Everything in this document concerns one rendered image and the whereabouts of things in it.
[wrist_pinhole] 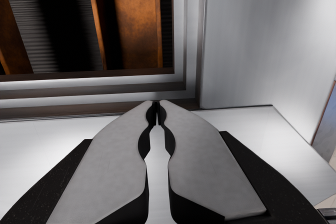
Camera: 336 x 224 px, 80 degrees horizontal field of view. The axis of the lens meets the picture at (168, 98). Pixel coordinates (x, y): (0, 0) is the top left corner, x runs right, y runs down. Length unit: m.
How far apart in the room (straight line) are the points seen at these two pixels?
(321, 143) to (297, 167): 0.32
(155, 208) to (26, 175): 0.11
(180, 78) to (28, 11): 0.39
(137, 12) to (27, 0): 0.25
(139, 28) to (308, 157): 0.25
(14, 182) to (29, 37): 0.35
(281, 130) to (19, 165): 0.20
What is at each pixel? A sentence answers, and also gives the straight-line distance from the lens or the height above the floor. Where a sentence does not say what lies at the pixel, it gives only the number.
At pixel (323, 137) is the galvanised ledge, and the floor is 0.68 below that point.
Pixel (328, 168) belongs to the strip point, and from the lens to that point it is 0.23.
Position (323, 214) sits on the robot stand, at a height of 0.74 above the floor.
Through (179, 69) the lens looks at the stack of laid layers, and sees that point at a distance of 0.16.
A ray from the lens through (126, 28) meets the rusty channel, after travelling 0.31.
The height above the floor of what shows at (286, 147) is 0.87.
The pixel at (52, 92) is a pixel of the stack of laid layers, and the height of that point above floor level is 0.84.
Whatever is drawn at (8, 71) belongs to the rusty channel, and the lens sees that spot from 0.34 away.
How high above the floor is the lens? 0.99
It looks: 63 degrees down
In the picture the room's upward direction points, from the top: 172 degrees clockwise
